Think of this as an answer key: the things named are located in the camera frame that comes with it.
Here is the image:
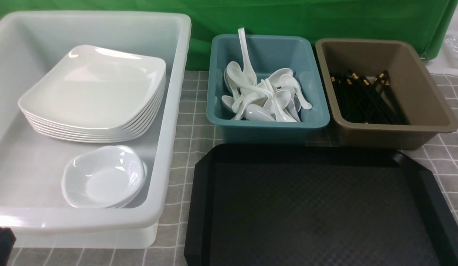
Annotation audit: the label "white ceramic soup spoon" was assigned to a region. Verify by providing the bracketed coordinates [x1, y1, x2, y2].
[227, 67, 274, 99]

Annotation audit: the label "large white square plate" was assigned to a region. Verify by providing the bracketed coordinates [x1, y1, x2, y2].
[18, 44, 166, 130]

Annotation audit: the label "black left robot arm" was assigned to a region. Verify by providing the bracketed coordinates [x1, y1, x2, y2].
[0, 227, 17, 266]

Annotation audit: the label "pile of white spoons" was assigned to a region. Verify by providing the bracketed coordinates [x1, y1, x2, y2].
[221, 61, 313, 122]

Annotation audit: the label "upright white spoon in bin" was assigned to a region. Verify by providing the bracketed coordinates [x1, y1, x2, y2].
[238, 28, 257, 85]

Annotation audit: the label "black serving tray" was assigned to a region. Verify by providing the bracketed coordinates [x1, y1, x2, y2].
[184, 143, 458, 266]

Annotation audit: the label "teal plastic bin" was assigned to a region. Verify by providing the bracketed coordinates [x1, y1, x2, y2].
[206, 34, 330, 144]

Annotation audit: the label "stacked small white bowls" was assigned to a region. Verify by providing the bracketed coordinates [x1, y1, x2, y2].
[61, 145, 147, 209]

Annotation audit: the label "pile of black chopsticks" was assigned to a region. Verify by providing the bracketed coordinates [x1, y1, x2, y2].
[330, 69, 411, 126]

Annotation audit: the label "stack of white square plates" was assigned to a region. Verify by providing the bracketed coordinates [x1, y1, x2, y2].
[18, 48, 166, 143]

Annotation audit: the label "brown plastic bin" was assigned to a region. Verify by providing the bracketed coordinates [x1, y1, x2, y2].
[315, 38, 458, 150]

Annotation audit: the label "large translucent white bin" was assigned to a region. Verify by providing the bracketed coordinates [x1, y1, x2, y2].
[0, 11, 191, 249]

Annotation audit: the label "green backdrop cloth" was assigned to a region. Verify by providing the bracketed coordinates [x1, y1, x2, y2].
[0, 0, 458, 70]

